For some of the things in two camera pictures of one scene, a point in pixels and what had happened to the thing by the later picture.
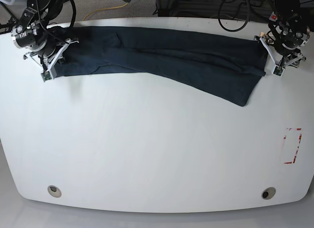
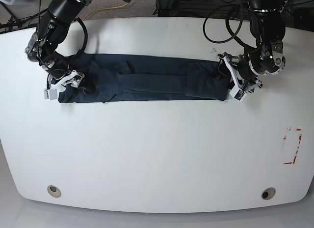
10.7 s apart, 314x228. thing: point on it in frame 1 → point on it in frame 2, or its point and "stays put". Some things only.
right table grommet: x=268 y=193 stays put
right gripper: x=291 y=53 → x=245 y=70
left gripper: x=49 y=51 → x=59 y=69
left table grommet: x=54 y=191 stays put
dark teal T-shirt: x=224 y=67 → x=113 y=77
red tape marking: x=299 y=140 stays put
